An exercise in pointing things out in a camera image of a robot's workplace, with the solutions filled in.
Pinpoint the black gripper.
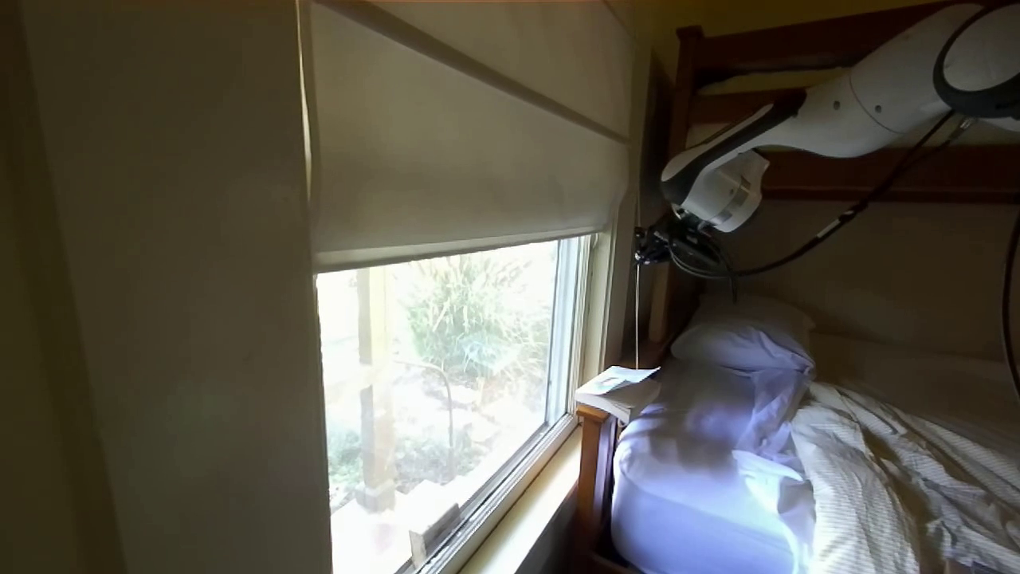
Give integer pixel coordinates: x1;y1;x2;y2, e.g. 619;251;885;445
631;213;740;288

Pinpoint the cream fabric window blind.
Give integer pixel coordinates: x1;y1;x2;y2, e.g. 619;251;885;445
303;0;637;273

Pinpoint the white pillow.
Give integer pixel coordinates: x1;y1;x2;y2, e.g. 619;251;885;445
665;294;820;456

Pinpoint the folded white paper card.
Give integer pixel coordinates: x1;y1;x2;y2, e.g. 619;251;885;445
575;364;665;425

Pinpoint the white sheeted mattress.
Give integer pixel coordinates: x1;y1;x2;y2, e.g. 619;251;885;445
610;396;820;574

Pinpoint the cream white duvet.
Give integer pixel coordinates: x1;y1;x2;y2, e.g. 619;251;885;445
780;359;1020;574

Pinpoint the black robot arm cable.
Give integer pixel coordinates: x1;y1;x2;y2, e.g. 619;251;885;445
729;106;1020;399

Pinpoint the wooden bunk bed frame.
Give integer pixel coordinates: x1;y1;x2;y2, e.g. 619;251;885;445
569;0;1020;574

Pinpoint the white window frame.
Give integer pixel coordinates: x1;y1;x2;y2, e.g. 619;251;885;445
312;230;621;574

